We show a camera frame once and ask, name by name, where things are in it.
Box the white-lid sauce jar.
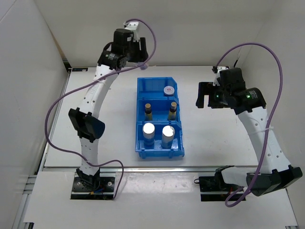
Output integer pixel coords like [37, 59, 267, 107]
[163, 86, 175, 96]
[140, 64, 148, 71]

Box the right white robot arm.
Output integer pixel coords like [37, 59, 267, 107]
[196, 82, 303, 196]

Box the front aluminium rail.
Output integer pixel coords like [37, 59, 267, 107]
[41, 166, 256, 173]

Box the yellow-label brown bottle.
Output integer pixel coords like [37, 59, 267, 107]
[144, 103, 153, 121]
[168, 102, 177, 121]

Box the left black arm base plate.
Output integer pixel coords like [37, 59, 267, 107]
[70, 173, 115, 200]

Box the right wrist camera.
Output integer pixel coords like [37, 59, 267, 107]
[213, 67, 245, 89]

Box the blue three-compartment plastic bin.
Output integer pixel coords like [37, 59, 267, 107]
[135, 77, 184, 159]

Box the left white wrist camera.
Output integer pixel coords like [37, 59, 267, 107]
[124, 21, 140, 42]

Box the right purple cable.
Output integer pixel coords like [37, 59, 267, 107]
[212, 42, 284, 208]

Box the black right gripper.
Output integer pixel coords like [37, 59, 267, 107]
[196, 82, 230, 109]

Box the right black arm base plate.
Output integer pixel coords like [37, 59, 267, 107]
[193, 177, 239, 202]

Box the blue-label silver-lid shaker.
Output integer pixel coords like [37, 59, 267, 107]
[162, 125, 175, 148]
[142, 123, 155, 146]

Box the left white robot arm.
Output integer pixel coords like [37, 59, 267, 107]
[68, 22, 148, 191]

